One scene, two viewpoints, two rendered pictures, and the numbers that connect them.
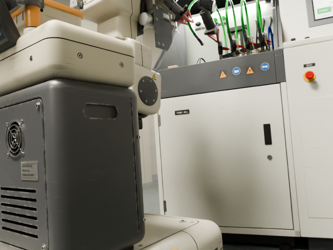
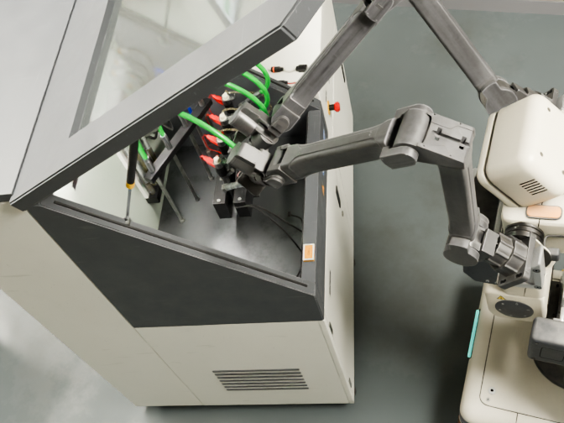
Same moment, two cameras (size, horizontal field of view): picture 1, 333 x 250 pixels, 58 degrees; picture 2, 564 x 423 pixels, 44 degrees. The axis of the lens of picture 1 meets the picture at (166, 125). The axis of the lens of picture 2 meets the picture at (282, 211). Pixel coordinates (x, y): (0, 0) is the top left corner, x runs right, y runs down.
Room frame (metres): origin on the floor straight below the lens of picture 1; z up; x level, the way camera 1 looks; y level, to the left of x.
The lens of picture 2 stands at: (1.73, 0.95, 2.58)
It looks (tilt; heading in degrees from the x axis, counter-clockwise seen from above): 54 degrees down; 267
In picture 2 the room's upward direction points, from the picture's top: 20 degrees counter-clockwise
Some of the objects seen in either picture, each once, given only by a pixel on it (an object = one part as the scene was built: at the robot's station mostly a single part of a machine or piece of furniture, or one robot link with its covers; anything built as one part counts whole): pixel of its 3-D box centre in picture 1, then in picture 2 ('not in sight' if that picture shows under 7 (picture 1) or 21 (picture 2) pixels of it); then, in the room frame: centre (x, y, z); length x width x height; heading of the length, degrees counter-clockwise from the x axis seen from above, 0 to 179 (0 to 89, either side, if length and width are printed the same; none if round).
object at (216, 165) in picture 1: (218, 158); (339, 271); (1.55, -0.25, 0.44); 0.65 x 0.02 x 0.68; 67
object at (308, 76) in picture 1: (309, 75); (334, 107); (1.35, -0.66, 0.80); 0.05 x 0.04 x 0.05; 67
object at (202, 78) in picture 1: (213, 77); (315, 204); (1.56, -0.26, 0.87); 0.62 x 0.04 x 0.16; 67
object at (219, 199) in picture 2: not in sight; (240, 171); (1.73, -0.47, 0.91); 0.34 x 0.10 x 0.15; 67
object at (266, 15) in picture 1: (264, 34); not in sight; (1.93, -0.68, 1.20); 0.13 x 0.03 x 0.31; 67
